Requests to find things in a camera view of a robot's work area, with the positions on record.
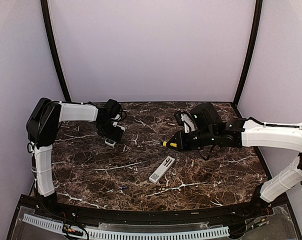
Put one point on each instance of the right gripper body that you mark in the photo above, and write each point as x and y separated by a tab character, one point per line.
192	143

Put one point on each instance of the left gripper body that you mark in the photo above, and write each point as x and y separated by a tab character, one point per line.
109	133

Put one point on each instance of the yellow handled screwdriver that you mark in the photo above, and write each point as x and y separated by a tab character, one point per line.
168	144

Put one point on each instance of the grey remote control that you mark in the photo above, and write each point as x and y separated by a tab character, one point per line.
112	143

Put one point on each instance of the white remote control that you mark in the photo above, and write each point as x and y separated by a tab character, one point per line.
161	170

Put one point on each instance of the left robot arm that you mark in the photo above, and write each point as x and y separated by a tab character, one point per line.
45	121

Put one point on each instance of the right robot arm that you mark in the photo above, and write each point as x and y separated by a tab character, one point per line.
204	127

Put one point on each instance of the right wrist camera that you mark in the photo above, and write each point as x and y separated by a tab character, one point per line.
185	120

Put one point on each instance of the black front rail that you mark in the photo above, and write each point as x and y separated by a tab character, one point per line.
232	214

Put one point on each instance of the white slotted cable duct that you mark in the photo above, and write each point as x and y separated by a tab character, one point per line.
127	232

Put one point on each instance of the left black frame post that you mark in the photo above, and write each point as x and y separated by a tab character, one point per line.
54	50

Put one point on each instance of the black frame post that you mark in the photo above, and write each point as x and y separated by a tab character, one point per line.
249	52
54	50

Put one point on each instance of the right black frame post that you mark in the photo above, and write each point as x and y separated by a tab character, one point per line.
249	52

